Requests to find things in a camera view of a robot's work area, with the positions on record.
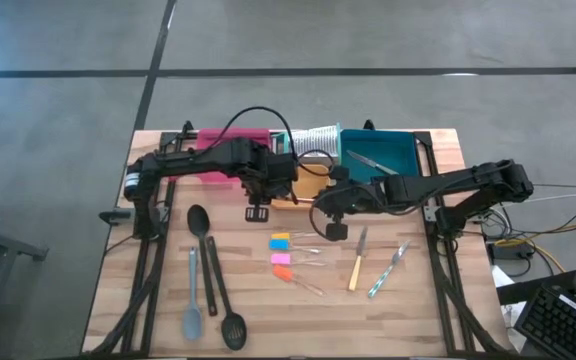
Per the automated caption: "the grey silicone spoon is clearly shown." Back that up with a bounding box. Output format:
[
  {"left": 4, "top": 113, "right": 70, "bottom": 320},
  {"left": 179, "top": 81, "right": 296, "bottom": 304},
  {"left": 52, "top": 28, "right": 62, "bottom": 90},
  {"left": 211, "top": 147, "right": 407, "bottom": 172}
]
[{"left": 182, "top": 246, "right": 204, "bottom": 342}]

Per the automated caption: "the black desk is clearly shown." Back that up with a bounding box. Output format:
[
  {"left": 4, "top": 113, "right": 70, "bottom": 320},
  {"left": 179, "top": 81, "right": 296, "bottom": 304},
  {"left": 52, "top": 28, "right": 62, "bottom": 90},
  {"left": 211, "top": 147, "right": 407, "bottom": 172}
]
[{"left": 496, "top": 269, "right": 576, "bottom": 307}]

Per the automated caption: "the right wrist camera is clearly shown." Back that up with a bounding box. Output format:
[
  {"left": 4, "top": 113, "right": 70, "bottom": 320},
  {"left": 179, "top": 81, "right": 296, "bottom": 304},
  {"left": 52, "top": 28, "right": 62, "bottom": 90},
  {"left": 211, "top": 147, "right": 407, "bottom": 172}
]
[{"left": 325, "top": 222, "right": 350, "bottom": 243}]

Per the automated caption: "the black solid serving spoon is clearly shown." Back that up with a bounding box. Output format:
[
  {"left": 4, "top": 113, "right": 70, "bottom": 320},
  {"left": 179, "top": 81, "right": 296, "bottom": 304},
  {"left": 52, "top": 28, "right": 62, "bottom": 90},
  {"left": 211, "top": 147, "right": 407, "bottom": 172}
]
[{"left": 186, "top": 203, "right": 218, "bottom": 317}]

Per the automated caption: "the pink plastic bin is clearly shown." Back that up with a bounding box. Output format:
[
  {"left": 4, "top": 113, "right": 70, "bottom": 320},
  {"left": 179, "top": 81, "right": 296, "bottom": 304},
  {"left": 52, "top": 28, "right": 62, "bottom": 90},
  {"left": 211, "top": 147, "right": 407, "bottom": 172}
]
[{"left": 196, "top": 127, "right": 272, "bottom": 184}]

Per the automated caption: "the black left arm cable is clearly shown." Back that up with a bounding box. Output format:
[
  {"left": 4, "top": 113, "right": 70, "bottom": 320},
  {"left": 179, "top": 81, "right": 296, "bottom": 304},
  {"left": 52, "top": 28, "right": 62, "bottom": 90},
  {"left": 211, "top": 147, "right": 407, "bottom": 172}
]
[{"left": 207, "top": 105, "right": 337, "bottom": 177}]

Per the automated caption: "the blue plastic bin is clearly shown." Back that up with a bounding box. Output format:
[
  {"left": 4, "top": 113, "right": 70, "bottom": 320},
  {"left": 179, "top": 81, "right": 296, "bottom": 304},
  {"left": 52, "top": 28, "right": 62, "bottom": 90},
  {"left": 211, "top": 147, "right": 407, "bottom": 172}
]
[{"left": 338, "top": 128, "right": 422, "bottom": 185}]

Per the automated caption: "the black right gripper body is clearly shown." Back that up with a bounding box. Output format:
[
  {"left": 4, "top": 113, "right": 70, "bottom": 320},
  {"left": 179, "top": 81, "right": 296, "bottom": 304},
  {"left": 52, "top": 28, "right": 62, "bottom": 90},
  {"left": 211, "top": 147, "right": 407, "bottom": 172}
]
[{"left": 330, "top": 167, "right": 388, "bottom": 215}]

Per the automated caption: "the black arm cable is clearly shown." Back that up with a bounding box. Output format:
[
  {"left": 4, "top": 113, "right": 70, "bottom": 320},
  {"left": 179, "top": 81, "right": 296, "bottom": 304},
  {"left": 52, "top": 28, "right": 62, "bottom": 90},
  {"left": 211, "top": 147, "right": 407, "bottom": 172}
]
[
  {"left": 309, "top": 194, "right": 349, "bottom": 242},
  {"left": 207, "top": 105, "right": 337, "bottom": 177}
]

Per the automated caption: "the yellow silicone spatula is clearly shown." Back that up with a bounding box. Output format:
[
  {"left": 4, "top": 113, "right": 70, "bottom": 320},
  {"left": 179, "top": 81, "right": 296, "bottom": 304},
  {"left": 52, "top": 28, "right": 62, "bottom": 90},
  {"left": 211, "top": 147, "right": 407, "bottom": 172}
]
[{"left": 271, "top": 231, "right": 319, "bottom": 241}]

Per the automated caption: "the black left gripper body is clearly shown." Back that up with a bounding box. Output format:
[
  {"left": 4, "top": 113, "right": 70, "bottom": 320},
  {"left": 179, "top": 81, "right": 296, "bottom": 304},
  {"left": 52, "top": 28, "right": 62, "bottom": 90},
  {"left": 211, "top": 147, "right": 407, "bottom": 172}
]
[{"left": 241, "top": 169, "right": 300, "bottom": 205}]

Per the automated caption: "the cream-handled table knife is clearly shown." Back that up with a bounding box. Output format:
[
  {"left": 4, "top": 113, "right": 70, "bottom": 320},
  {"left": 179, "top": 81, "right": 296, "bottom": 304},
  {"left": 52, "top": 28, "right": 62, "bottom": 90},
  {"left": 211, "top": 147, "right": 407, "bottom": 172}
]
[{"left": 347, "top": 225, "right": 369, "bottom": 293}]

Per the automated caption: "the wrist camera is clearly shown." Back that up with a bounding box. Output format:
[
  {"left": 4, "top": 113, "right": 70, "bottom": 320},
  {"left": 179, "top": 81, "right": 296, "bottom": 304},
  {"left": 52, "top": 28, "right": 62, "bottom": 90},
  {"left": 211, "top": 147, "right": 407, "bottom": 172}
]
[
  {"left": 325, "top": 222, "right": 350, "bottom": 243},
  {"left": 245, "top": 206, "right": 270, "bottom": 223}
]

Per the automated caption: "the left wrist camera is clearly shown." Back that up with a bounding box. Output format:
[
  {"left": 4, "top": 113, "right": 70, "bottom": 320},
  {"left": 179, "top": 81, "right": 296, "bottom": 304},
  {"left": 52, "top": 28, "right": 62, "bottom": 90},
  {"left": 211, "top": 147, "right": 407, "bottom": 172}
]
[{"left": 245, "top": 206, "right": 270, "bottom": 223}]

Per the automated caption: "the black metal cart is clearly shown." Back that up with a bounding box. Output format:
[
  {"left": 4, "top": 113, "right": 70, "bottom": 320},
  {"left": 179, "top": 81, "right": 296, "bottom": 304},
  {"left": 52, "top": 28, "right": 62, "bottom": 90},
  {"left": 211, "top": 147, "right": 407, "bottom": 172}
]
[{"left": 0, "top": 218, "right": 50, "bottom": 360}]

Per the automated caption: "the black keyboard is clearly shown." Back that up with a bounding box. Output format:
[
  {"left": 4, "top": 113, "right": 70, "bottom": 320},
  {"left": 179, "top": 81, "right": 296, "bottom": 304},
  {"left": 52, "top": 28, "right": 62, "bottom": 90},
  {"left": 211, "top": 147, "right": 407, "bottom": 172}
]
[{"left": 513, "top": 282, "right": 576, "bottom": 360}]

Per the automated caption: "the black side bracket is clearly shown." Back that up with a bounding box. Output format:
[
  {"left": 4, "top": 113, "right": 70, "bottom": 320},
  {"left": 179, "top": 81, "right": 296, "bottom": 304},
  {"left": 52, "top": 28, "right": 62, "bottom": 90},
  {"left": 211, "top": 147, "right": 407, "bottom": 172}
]
[{"left": 98, "top": 208, "right": 135, "bottom": 226}]

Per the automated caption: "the orange silicone spatula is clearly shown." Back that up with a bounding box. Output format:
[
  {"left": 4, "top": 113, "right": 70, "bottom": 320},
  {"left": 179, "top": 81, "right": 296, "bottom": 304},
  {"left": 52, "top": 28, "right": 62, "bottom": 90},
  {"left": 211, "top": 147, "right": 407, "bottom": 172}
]
[{"left": 272, "top": 264, "right": 327, "bottom": 297}]

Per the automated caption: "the yellow plastic bin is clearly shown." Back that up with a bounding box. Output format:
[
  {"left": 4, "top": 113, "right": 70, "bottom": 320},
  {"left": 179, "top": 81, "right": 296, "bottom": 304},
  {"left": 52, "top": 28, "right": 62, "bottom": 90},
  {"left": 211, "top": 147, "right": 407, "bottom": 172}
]
[{"left": 270, "top": 164, "right": 332, "bottom": 211}]

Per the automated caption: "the white paper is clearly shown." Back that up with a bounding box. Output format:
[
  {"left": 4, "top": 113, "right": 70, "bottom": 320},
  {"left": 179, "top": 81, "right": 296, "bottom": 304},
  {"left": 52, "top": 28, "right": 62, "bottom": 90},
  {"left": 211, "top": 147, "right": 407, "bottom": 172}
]
[{"left": 492, "top": 267, "right": 529, "bottom": 354}]

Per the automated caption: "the black power box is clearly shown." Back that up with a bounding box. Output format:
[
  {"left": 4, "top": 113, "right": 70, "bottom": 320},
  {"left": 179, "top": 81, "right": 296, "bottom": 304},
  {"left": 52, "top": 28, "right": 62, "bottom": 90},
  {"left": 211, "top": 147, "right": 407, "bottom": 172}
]
[{"left": 487, "top": 240, "right": 537, "bottom": 261}]

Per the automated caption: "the teal-framed metal box grater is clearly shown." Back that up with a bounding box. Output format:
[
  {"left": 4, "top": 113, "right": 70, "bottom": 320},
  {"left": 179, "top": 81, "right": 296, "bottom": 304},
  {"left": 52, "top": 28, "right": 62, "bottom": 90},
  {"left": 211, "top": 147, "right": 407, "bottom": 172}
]
[{"left": 271, "top": 123, "right": 343, "bottom": 169}]

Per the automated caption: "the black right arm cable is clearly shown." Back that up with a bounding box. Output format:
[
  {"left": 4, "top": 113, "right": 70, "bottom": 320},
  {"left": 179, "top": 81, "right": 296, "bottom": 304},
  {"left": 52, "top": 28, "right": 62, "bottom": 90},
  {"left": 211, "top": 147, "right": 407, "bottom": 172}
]
[{"left": 309, "top": 194, "right": 349, "bottom": 242}]

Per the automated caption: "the black slotted serving spoon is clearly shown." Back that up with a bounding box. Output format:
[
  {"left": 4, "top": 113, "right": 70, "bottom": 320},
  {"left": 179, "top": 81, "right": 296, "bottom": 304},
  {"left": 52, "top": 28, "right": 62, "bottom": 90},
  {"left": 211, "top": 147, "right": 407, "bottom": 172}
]
[{"left": 205, "top": 235, "right": 248, "bottom": 351}]

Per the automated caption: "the yellow cable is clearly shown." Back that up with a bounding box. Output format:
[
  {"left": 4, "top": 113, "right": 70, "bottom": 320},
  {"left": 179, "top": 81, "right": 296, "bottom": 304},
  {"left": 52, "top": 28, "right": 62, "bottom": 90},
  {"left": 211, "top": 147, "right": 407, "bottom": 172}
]
[{"left": 495, "top": 215, "right": 576, "bottom": 274}]

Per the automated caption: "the pink silicone spatula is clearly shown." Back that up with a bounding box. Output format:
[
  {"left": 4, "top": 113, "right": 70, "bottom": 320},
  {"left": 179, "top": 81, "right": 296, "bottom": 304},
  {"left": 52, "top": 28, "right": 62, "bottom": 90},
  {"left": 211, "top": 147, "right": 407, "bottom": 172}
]
[{"left": 270, "top": 253, "right": 328, "bottom": 267}]

